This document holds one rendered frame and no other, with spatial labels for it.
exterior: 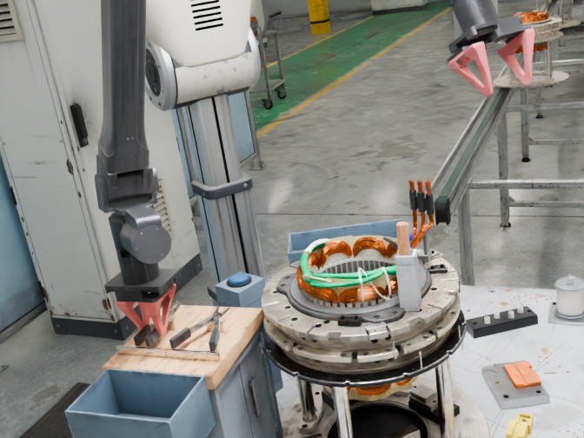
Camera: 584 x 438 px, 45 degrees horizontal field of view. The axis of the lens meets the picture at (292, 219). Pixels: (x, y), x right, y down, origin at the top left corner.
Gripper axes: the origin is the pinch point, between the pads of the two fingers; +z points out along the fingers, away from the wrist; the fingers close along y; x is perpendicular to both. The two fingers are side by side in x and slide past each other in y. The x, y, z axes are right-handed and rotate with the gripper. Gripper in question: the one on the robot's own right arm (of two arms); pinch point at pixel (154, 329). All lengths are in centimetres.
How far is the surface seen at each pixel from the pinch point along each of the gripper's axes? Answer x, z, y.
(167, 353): -4.4, 1.5, 4.5
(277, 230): 299, 99, -104
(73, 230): 164, 45, -147
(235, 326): 5.6, 2.1, 11.5
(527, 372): 37, 28, 55
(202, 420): -11.3, 7.9, 12.4
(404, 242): 7.2, -11.5, 39.9
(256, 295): 26.8, 7.3, 5.9
